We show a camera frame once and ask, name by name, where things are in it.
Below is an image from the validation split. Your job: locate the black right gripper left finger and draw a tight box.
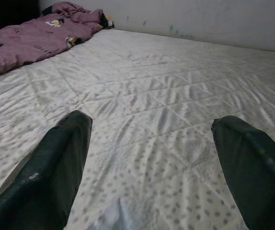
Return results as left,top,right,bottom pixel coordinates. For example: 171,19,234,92
0,110,93,230

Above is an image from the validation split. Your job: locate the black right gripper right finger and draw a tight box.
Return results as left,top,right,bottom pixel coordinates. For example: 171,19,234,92
211,115,275,230

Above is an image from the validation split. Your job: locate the white quilted mattress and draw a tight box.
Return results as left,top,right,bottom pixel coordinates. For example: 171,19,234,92
0,28,275,230

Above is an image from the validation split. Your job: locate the purple cartoon print blanket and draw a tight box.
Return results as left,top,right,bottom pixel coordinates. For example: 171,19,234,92
0,1,114,81

